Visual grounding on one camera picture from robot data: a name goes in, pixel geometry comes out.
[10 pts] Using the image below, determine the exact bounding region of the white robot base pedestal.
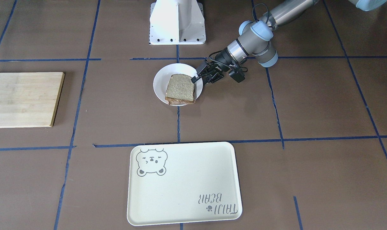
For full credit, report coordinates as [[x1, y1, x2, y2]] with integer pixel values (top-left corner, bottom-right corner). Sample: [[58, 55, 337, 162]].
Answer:
[[149, 0, 206, 45]]

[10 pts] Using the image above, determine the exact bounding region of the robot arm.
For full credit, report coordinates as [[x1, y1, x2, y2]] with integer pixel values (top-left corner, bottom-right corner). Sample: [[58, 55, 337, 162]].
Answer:
[[191, 0, 317, 84]]

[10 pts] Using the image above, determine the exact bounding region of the black camera cable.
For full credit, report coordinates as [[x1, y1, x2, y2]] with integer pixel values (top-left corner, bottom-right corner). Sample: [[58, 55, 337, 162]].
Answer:
[[205, 3, 270, 72]]

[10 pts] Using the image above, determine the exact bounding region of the cream bear serving tray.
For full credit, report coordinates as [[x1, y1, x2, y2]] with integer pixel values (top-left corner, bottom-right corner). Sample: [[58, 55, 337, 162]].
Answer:
[[127, 142, 243, 226]]

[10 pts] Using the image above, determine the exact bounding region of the wooden cutting board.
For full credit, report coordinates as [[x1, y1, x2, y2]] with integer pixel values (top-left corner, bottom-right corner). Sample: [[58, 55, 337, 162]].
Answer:
[[0, 72, 65, 128]]

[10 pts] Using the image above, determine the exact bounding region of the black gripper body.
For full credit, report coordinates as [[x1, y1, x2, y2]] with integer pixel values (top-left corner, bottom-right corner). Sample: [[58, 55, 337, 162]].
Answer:
[[202, 48, 235, 83]]

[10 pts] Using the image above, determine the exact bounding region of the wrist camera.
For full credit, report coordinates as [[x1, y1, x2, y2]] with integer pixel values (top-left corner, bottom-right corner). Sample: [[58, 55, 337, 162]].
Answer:
[[228, 65, 248, 83]]

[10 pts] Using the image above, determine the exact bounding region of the brown bread slice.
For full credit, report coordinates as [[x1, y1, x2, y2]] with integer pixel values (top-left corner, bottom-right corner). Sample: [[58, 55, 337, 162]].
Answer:
[[165, 74, 195, 106]]

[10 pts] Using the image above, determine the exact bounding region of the white round plate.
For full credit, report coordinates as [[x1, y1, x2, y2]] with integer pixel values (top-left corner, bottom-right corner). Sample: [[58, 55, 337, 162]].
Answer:
[[153, 64, 204, 106]]

